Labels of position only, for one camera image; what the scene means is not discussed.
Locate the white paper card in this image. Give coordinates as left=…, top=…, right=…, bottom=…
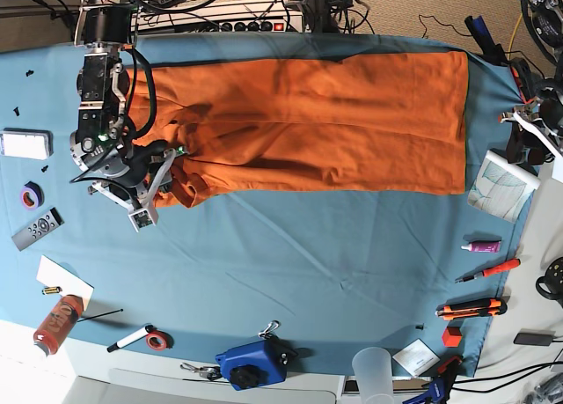
left=36, top=255, right=94, bottom=311

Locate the blue black clamp handle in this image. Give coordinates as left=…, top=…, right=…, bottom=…
left=464, top=16, right=508, bottom=66

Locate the white paper booklet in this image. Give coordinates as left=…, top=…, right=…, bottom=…
left=392, top=339, right=439, bottom=377

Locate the silver carabiner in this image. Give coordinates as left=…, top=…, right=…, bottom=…
left=258, top=320, right=280, bottom=339

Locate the blue black clamp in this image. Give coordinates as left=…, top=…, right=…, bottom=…
left=403, top=356, right=463, bottom=404

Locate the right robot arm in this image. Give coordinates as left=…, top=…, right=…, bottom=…
left=69, top=0, right=185, bottom=231

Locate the silver key clip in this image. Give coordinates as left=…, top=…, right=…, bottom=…
left=179, top=363, right=223, bottom=381

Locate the red black table clamp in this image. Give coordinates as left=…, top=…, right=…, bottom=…
left=509, top=58, right=536, bottom=104

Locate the red tape roll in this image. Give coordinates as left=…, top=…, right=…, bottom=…
left=145, top=330, right=171, bottom=351

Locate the orange black utility knife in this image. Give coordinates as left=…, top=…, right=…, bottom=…
left=435, top=298, right=508, bottom=321

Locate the black white marker pen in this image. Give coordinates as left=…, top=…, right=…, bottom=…
left=106, top=324, right=155, bottom=353

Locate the teal table cloth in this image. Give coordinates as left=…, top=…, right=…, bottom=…
left=1, top=45, right=526, bottom=374

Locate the white phone box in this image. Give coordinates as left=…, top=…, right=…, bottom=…
left=1, top=129, right=52, bottom=160

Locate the grey remote control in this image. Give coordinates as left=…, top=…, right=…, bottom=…
left=11, top=207, right=63, bottom=251

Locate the black power brick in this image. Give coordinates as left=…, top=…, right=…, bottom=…
left=513, top=331, right=556, bottom=347

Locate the thin black stick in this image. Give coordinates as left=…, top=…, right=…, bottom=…
left=78, top=308, right=124, bottom=322

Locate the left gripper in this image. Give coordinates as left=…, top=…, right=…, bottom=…
left=499, top=84, right=562, bottom=180

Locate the small yellow battery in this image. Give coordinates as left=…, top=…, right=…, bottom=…
left=41, top=286, right=62, bottom=295

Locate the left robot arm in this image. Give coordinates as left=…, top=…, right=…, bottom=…
left=500, top=0, right=562, bottom=182

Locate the clear plastic cup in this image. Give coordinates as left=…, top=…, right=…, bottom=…
left=352, top=347, right=394, bottom=404

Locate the red handled screwdriver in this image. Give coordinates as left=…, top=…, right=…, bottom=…
left=455, top=258, right=521, bottom=283

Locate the small red cube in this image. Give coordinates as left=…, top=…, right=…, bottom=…
left=442, top=326, right=463, bottom=348

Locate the blue plastic device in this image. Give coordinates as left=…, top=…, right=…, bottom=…
left=215, top=336, right=298, bottom=391

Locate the red drink bottle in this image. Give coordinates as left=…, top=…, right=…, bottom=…
left=33, top=295, right=84, bottom=356

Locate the orange t-shirt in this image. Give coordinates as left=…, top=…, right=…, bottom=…
left=141, top=51, right=469, bottom=208

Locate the purple glue tube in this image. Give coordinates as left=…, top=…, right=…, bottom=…
left=461, top=240, right=501, bottom=253

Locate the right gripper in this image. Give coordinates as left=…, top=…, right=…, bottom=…
left=69, top=135, right=186, bottom=231

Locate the leaf pattern notebook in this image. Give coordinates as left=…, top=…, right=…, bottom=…
left=467, top=151, right=541, bottom=224

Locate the purple tape roll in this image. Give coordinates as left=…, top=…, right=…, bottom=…
left=19, top=181, right=44, bottom=210

